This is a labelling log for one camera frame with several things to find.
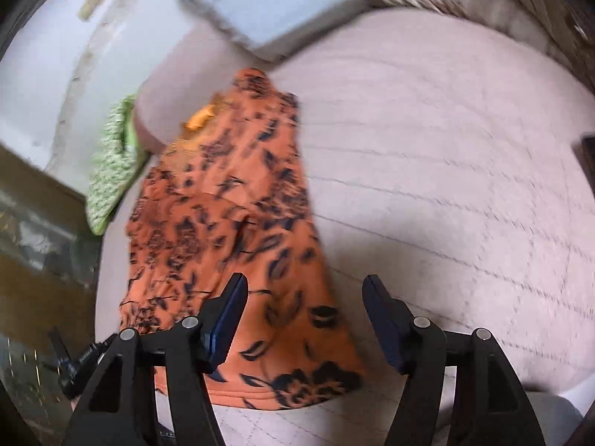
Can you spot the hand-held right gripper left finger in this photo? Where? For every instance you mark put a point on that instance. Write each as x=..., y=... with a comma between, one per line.
x=226, y=325

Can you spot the light blue pillow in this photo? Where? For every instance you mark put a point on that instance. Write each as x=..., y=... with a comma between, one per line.
x=283, y=0

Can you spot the pink quilted bed mattress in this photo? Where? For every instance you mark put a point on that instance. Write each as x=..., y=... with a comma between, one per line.
x=441, y=186

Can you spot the black tripod stand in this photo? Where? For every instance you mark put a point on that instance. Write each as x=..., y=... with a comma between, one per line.
x=69, y=362

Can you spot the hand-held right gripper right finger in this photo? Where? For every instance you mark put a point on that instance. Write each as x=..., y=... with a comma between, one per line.
x=386, y=325

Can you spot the beige fluffy blanket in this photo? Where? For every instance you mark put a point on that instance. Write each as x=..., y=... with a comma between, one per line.
x=469, y=0

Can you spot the orange black floral garment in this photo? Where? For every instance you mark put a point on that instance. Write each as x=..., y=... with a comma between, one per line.
x=260, y=260

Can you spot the green patterned cloth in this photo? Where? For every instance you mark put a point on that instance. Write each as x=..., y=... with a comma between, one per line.
x=114, y=167

